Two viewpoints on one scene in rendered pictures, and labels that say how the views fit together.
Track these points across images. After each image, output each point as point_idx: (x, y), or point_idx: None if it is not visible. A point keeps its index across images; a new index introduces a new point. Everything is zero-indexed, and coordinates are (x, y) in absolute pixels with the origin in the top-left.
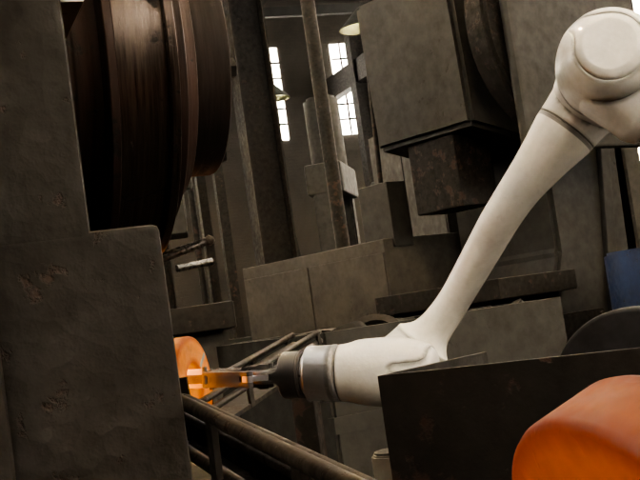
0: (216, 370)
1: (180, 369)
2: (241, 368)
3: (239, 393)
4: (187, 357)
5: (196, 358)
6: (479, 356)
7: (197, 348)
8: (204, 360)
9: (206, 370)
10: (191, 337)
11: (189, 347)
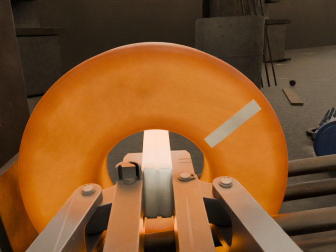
0: (180, 190)
1: (49, 145)
2: (259, 245)
3: None
4: (110, 113)
5: (187, 118)
6: None
7: (207, 86)
8: (248, 125)
9: (124, 181)
10: (173, 50)
11: (135, 81)
